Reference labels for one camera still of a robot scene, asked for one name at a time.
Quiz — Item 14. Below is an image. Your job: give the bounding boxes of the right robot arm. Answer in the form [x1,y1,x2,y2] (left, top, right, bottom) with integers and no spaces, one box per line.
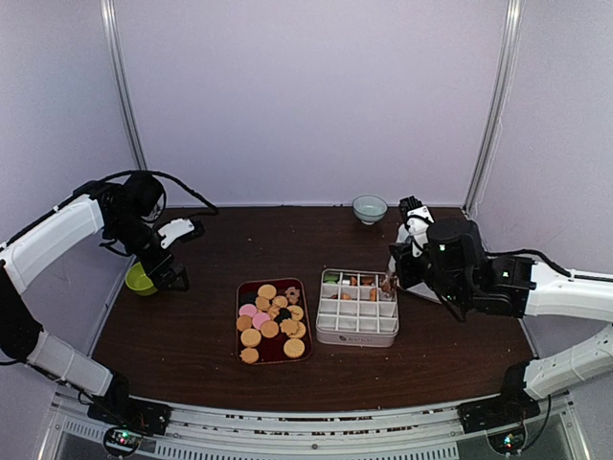
[390,216,612,433]

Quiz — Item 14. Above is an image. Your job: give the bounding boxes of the dark red cookie tray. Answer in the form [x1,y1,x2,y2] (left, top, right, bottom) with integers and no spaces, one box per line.
[236,278,312,365]

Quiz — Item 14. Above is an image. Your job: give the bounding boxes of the pale blue ceramic bowl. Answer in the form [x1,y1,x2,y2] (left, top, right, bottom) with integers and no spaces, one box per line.
[352,195,388,225]

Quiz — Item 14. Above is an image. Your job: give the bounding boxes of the right pink round cookie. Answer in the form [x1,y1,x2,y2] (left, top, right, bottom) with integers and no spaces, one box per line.
[252,311,271,330]

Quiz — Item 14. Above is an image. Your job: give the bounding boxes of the smooth round tan cookie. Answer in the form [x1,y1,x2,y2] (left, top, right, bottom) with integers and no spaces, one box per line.
[260,320,280,338]

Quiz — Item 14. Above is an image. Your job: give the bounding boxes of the left pink round cookie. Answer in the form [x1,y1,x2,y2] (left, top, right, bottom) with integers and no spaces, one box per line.
[238,304,259,317]

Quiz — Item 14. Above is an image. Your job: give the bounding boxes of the black round cookie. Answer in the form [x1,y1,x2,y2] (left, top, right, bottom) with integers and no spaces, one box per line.
[274,309,292,324]
[238,292,258,306]

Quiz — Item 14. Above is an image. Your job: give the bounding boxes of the pink round cookie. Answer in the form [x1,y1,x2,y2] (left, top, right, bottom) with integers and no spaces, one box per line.
[252,311,271,330]
[238,304,259,317]

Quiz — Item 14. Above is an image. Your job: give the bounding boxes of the bottom left round cookie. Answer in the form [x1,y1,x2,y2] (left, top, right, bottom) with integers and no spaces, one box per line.
[239,347,260,364]

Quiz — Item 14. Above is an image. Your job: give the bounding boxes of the white divided cookie tin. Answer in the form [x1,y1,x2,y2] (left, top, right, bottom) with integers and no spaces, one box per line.
[315,268,399,348]

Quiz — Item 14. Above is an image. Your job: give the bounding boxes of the green plastic bowl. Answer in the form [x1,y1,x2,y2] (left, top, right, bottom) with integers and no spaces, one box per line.
[125,262,158,296]

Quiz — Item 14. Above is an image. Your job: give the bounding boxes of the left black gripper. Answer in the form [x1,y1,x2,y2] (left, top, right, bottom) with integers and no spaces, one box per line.
[107,212,190,290]

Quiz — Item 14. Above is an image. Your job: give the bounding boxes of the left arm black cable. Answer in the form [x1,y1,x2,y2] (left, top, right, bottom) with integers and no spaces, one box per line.
[95,170,220,215]

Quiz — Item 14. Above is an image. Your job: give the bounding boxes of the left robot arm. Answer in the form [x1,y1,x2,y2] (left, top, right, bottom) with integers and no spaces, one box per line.
[1,171,204,436]

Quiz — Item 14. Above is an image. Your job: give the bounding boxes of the brown flower cookie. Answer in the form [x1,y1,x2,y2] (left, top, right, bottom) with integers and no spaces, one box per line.
[284,287,301,305]

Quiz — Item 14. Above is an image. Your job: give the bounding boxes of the right aluminium frame post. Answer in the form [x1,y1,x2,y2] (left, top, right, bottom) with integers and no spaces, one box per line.
[463,0,525,218]

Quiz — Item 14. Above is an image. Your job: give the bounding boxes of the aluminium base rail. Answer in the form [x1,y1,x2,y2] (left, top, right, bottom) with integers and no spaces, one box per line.
[40,376,593,460]

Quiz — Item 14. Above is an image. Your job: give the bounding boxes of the large round tan cookie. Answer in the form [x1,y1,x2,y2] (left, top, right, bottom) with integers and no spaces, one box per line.
[283,338,306,359]

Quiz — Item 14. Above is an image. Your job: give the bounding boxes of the green round cookie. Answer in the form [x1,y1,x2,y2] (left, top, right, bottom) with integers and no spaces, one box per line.
[324,273,338,284]

